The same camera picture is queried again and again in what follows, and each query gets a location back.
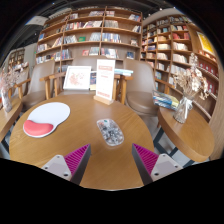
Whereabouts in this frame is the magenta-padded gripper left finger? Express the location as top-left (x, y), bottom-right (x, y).
top-left (41, 143), bottom-right (92, 186)

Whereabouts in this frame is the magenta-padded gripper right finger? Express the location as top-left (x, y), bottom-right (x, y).
top-left (131, 143), bottom-right (184, 186)

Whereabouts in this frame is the transparent computer mouse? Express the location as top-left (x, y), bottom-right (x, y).
top-left (96, 118), bottom-right (125, 147)

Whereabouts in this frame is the white mouse pad, red rest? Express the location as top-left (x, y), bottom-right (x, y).
top-left (22, 101), bottom-right (71, 139)

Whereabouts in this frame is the round wooden side table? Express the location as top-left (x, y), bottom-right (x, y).
top-left (0, 97), bottom-right (24, 154)
top-left (156, 106), bottom-right (216, 168)

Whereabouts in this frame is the stack of colourful books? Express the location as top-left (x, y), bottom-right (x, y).
top-left (152, 90), bottom-right (180, 111)

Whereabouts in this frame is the brown leather wooden armchair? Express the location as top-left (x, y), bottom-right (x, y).
top-left (14, 59), bottom-right (58, 111)
top-left (49, 55), bottom-right (129, 104)
top-left (119, 58), bottom-right (164, 118)

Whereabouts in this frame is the dark book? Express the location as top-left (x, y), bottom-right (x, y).
top-left (89, 70), bottom-right (98, 91)

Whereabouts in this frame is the white framed floral picture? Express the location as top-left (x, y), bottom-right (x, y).
top-left (62, 65), bottom-right (92, 91)

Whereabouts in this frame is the white sign on wooden base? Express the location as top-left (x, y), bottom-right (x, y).
top-left (93, 58), bottom-right (117, 106)

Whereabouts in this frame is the stack of light books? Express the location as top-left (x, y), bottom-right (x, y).
top-left (114, 68), bottom-right (134, 77)

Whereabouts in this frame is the curved wooden bookshelf unit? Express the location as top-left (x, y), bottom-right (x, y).
top-left (139, 14), bottom-right (224, 161)

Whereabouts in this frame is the small distant wooden bookshelf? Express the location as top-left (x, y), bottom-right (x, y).
top-left (6, 48), bottom-right (27, 69)

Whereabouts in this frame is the wide wooden bookshelf unit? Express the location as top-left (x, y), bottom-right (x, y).
top-left (34, 6), bottom-right (144, 73)

